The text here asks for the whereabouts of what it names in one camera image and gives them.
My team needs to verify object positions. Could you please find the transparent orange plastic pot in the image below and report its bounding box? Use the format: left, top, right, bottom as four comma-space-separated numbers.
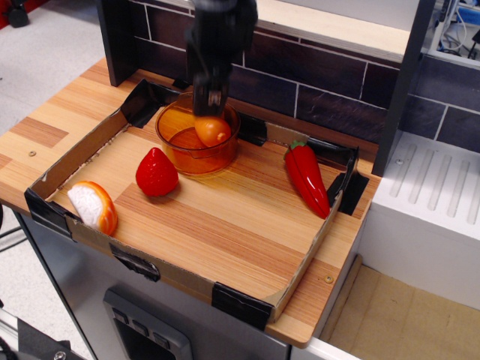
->
156, 93, 241, 175

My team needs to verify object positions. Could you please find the cardboard fence with black tape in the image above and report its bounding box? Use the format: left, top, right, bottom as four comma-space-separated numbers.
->
25, 81, 371, 341

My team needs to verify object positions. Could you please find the white sink drainboard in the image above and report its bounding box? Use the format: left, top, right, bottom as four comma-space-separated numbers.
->
358, 132, 479, 308

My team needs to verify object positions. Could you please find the red toy strawberry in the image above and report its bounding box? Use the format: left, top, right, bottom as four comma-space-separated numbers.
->
136, 147, 179, 197

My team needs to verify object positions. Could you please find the orange and white toy slice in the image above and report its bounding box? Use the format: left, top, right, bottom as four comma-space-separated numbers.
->
67, 181, 118, 236

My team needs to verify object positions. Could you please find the dark grey left post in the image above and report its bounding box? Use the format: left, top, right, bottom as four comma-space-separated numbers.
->
96, 0, 138, 87

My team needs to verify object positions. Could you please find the dark grey right post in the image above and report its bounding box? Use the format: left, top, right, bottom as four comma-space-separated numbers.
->
372, 1, 436, 177

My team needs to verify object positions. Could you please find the dark grey post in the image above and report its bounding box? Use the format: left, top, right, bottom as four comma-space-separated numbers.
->
96, 0, 138, 87
372, 1, 436, 177

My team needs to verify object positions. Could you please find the red toy chili pepper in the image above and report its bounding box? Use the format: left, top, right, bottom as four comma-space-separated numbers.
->
283, 140, 330, 219

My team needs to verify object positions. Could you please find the grey oven control panel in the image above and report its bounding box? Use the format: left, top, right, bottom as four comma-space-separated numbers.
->
103, 289, 193, 360

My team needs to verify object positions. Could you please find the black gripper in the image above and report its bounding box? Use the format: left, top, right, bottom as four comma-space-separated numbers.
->
186, 1, 258, 117

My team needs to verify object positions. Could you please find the orange toy carrot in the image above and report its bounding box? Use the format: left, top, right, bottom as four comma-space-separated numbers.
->
194, 116, 232, 147

